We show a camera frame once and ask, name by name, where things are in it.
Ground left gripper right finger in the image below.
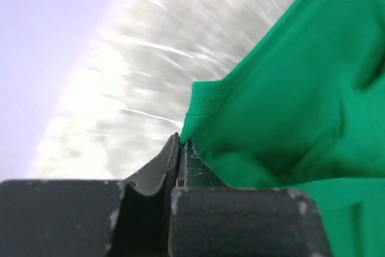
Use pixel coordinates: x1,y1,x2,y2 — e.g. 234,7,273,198
168,142,331,256

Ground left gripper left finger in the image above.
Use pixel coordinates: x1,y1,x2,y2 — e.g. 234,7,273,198
1,134,179,256

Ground green t shirt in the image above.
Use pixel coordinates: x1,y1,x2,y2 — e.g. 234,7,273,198
180,0,384,256

